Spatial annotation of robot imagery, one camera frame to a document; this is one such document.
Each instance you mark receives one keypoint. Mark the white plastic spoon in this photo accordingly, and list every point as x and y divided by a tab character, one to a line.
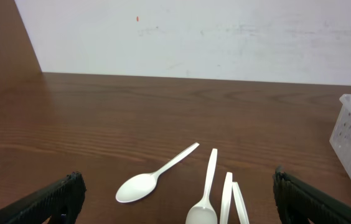
239	203
142	185
203	212
226	198

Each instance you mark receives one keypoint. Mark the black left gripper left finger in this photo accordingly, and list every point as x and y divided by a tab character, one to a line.
59	202

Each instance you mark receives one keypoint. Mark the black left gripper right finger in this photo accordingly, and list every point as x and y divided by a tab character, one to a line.
298	202

